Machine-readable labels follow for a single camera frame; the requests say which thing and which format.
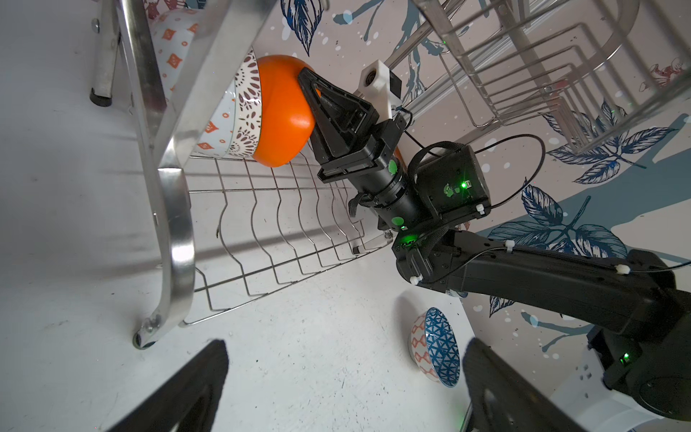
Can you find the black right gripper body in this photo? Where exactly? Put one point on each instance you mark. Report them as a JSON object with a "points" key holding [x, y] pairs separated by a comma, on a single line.
{"points": [[372, 169]]}

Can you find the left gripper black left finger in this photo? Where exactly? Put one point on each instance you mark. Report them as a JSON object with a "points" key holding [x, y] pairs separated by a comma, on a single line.
{"points": [[189, 400]]}

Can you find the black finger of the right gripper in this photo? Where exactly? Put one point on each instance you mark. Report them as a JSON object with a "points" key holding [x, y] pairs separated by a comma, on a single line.
{"points": [[342, 120]]}

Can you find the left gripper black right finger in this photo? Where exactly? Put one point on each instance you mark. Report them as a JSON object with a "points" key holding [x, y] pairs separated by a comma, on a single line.
{"points": [[502, 400]]}

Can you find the orange plastic bowl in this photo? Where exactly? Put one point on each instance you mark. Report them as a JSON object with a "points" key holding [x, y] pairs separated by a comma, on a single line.
{"points": [[287, 120]]}

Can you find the white lattice pattern bowl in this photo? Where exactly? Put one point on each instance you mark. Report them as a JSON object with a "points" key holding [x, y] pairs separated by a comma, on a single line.
{"points": [[248, 116]]}

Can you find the steel wire dish rack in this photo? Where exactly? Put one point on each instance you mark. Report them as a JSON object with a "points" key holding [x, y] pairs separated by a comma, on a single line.
{"points": [[592, 102]]}

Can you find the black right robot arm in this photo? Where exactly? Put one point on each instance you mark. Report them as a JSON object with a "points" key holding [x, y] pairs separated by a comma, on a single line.
{"points": [[640, 319]]}

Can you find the dark blue geometric bowl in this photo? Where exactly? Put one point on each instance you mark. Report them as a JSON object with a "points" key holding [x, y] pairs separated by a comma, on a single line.
{"points": [[434, 349]]}

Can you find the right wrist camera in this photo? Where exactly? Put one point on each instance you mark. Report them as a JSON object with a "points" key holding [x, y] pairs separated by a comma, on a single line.
{"points": [[380, 87]]}

